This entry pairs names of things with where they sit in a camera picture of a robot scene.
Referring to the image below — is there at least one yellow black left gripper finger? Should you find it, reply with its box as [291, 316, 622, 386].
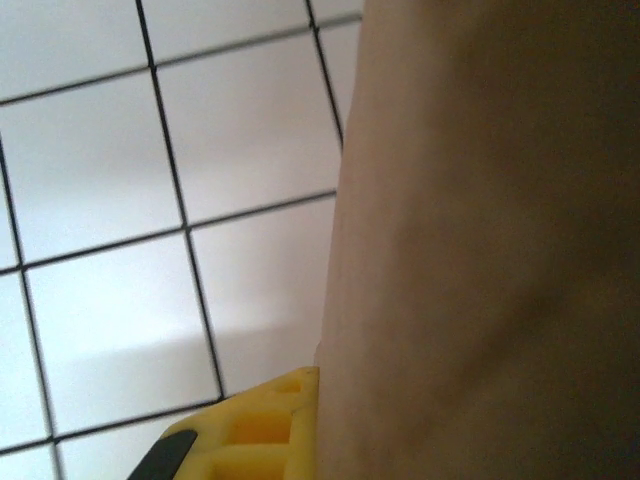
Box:
[127, 366, 321, 480]

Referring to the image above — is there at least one brown cardboard paper box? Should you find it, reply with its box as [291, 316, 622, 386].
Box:
[313, 0, 640, 480]

